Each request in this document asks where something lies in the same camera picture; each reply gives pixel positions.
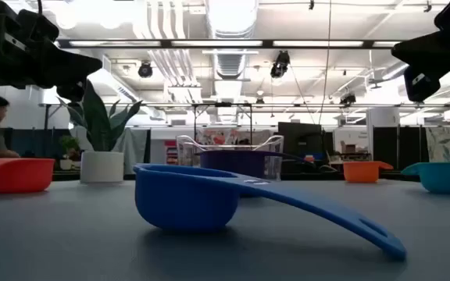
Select red measuring cup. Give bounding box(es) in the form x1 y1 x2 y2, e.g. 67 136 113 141
0 157 56 194

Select teal measuring cup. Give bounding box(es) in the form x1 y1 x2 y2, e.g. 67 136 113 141
400 161 450 196

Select orange measuring cup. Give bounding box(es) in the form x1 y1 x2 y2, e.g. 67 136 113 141
342 160 394 184

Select blue measuring cup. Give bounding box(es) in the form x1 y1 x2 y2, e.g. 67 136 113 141
133 162 408 261

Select purple measuring cup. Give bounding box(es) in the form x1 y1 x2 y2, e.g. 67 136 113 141
198 149 308 180

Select clear plastic basket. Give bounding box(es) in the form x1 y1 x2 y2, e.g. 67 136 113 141
176 134 285 183

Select black round ceiling lamp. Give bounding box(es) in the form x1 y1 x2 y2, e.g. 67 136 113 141
137 60 154 79

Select small potted plant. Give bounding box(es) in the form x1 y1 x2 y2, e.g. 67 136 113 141
59 135 81 172

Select leaf-patterned board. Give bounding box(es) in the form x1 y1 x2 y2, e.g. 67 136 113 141
425 124 450 163

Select dark partition panels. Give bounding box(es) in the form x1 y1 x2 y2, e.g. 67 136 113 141
372 125 430 169

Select green plant in white pot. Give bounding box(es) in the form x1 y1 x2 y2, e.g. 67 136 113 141
56 80 144 184

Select black computer monitor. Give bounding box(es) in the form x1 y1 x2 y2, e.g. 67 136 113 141
277 121 323 158

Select thin hanging cable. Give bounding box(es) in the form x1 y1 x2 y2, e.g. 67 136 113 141
317 0 334 126

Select black overhead camera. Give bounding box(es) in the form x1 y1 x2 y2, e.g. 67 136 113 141
270 49 291 80

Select black metal stand frame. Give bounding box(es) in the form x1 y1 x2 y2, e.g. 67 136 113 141
191 101 254 145

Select silver ceiling duct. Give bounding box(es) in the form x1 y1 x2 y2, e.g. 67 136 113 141
205 0 259 80

